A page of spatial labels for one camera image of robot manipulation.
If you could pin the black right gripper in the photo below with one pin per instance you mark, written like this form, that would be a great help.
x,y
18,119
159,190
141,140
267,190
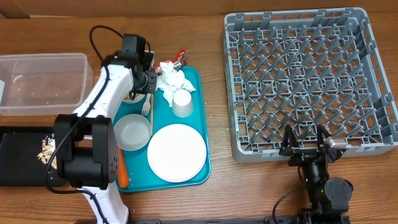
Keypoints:
x,y
288,142

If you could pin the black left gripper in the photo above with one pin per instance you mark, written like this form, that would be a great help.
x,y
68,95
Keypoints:
x,y
150,85

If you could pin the white round bowl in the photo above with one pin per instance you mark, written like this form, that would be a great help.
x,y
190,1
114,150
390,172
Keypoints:
x,y
137,99

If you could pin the white plastic fork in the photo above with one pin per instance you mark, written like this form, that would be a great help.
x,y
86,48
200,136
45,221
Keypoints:
x,y
146,106

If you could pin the white paper cup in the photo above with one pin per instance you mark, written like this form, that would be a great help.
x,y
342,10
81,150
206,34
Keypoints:
x,y
182,103

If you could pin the grey round bowl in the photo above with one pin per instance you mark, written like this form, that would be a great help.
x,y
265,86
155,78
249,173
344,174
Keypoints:
x,y
132,132

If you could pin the white round plate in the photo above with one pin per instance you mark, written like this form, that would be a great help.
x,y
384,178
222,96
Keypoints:
x,y
176,153

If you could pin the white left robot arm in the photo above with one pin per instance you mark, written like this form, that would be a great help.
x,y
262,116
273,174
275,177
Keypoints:
x,y
86,149

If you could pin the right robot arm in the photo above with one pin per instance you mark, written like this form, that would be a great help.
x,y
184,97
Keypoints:
x,y
329,197

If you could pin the grey plastic dishwasher rack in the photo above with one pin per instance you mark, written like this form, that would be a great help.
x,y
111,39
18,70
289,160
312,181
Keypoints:
x,y
300,69

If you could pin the black waste tray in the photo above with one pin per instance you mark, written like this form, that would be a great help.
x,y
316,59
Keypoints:
x,y
21,164

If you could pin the crumpled white paper napkin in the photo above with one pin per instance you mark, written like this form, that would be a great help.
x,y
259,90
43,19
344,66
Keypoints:
x,y
170,80

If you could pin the wooden chopstick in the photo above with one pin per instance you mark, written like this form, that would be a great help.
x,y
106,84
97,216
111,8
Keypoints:
x,y
152,114

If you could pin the red silver snack wrapper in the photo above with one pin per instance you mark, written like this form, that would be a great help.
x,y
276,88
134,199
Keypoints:
x,y
179,61

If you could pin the clear plastic bin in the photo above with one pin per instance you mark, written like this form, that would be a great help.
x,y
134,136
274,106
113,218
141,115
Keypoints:
x,y
44,84

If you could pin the teal plastic serving tray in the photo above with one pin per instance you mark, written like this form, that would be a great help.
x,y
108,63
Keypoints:
x,y
141,176

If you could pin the peanut shells and rice pile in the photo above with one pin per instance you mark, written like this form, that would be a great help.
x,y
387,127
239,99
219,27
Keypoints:
x,y
48,147

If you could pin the orange carrot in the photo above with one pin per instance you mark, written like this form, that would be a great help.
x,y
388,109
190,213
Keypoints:
x,y
123,178

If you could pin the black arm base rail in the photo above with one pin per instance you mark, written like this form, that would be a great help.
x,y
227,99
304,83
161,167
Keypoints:
x,y
265,220

